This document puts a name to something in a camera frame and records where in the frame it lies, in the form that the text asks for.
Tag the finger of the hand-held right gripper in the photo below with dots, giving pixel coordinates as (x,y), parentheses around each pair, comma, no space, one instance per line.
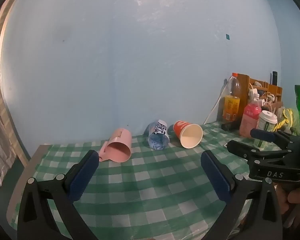
(263,134)
(242,148)

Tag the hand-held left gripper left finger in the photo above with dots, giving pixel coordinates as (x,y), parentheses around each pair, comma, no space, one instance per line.
(81,177)

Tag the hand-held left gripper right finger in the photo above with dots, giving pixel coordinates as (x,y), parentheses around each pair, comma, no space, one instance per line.
(217,177)

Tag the white lidded drink cup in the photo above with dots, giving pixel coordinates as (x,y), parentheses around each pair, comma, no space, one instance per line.
(266,121)

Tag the pink plastic cup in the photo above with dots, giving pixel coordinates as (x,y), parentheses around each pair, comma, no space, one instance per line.
(118,150)

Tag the orange paper cup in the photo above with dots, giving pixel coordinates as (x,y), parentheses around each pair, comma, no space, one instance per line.
(190,136)

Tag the clear blue printed cup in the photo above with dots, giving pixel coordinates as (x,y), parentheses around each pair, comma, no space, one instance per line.
(158,137)

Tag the person's right hand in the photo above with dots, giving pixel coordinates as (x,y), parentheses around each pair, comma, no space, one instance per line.
(297,196)

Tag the pink drink bottle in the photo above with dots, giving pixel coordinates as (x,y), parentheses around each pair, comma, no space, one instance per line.
(250,120)

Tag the yellow green cloth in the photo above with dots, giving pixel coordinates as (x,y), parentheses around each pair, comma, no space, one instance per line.
(287,117)

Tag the white charger plug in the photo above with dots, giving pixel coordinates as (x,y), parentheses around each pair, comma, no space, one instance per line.
(253,93)

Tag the orange juice bottle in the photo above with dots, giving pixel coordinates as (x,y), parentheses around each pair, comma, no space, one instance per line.
(231,105)

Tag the wooden desk organizer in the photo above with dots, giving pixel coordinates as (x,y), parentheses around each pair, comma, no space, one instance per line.
(243,87)

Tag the black stick-shaped device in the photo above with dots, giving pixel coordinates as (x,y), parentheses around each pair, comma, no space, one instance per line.
(274,78)

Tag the green checked tablecloth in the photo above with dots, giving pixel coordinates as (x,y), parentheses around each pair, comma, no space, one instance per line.
(150,180)

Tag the grey patterned curtain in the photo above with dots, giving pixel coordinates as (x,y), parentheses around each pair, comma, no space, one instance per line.
(2,142)

